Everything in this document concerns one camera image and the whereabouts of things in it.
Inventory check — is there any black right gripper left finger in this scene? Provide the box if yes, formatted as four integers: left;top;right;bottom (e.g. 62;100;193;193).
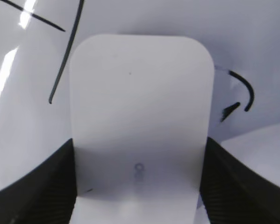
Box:
0;139;77;224

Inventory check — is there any white board eraser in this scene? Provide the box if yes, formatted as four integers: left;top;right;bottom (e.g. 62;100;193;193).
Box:
69;34;215;224

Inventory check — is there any white board with aluminium frame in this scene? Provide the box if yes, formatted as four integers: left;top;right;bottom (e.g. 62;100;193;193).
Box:
0;0;280;224

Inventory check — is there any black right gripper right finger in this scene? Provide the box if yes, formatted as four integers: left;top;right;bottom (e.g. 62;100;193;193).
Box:
200;138;280;224

